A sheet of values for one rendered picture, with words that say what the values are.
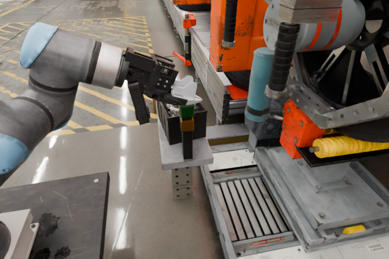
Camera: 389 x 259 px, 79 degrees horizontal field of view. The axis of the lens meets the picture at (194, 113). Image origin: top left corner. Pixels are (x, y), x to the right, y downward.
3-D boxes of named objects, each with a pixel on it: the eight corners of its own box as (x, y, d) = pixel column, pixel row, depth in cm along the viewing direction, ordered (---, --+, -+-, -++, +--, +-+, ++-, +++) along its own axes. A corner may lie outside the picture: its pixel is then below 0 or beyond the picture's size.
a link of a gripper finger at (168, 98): (189, 103, 55) (153, 93, 51) (186, 108, 56) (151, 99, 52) (184, 93, 59) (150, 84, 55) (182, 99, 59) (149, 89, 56)
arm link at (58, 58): (30, 55, 50) (35, 10, 45) (93, 73, 55) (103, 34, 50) (14, 78, 43) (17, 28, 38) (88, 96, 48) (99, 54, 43)
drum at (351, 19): (356, 56, 62) (379, -4, 54) (280, 62, 59) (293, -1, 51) (322, 40, 74) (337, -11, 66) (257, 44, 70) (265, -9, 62)
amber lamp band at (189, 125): (194, 131, 70) (194, 119, 67) (180, 132, 69) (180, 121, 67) (192, 123, 73) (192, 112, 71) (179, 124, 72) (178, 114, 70)
